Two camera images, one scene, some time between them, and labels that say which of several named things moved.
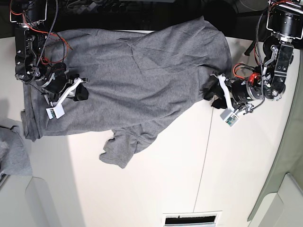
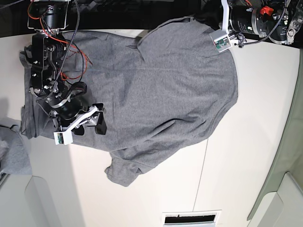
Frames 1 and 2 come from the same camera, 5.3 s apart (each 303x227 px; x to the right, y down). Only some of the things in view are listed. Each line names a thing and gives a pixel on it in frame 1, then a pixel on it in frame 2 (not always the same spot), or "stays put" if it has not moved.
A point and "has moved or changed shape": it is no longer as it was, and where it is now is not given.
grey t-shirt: (136, 81) has moved or changed shape
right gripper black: (242, 91) to (242, 19)
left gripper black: (59, 82) to (66, 107)
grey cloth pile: (14, 159) stays put
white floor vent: (202, 219) stays put
